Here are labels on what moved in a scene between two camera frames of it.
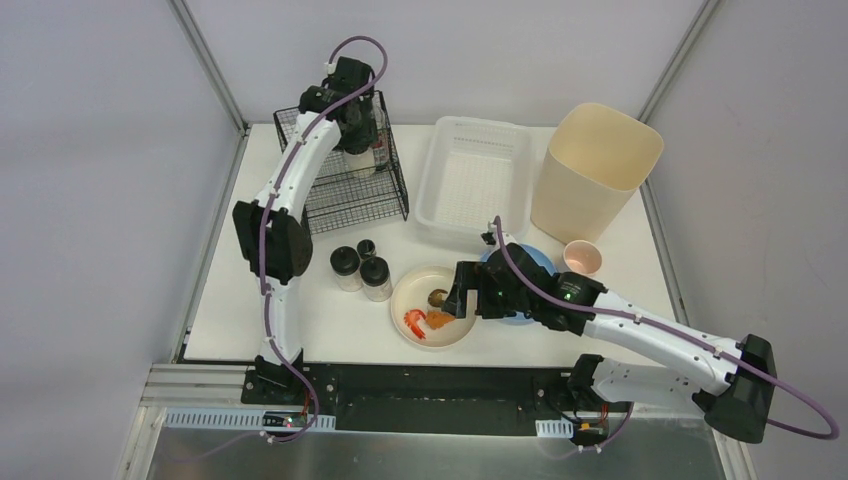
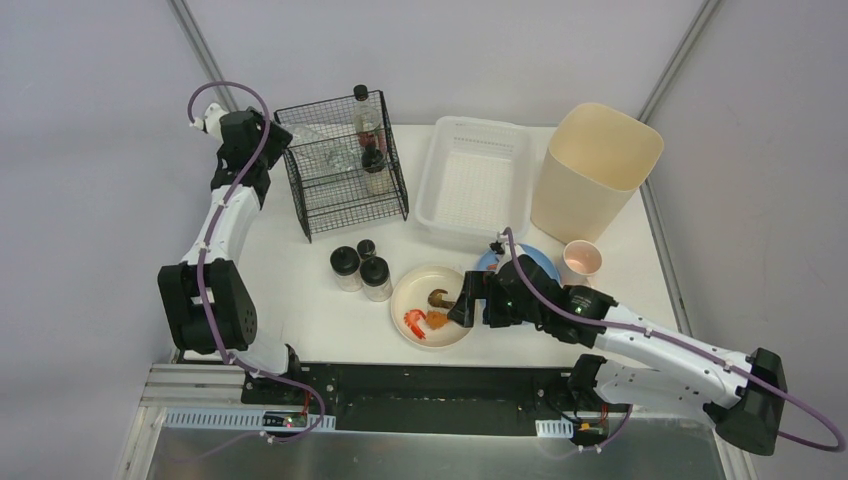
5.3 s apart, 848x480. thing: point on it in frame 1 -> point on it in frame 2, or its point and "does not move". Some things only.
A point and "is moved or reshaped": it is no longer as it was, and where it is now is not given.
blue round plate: [541, 259] does not move
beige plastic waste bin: [597, 159] does not move
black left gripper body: [361, 136] -> [276, 134]
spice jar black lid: [356, 149] -> [374, 145]
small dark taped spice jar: [365, 249] does not move
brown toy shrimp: [435, 299] does not move
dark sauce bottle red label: [382, 149] is moved or reshaped
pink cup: [581, 256] does not move
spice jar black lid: [376, 278] does not move
